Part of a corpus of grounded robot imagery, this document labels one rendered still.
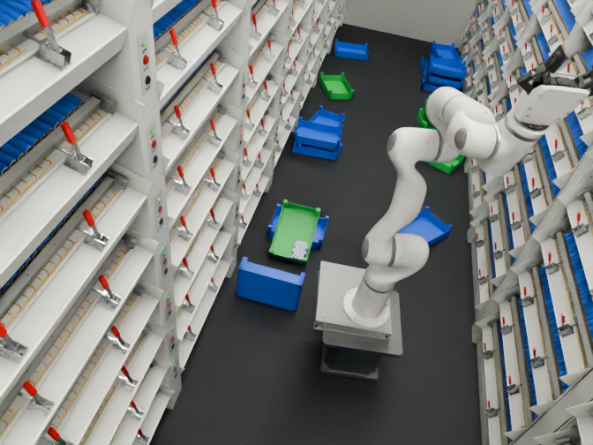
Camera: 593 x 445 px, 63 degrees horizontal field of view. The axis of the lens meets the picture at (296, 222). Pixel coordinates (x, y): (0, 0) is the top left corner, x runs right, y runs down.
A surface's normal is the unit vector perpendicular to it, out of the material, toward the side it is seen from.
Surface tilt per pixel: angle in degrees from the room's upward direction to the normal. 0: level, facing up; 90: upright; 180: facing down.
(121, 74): 90
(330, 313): 4
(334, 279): 4
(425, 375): 0
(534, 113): 108
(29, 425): 20
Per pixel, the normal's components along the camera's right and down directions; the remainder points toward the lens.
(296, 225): 0.00, -0.33
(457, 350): 0.12, -0.72
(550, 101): 0.02, 0.88
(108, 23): 0.45, -0.59
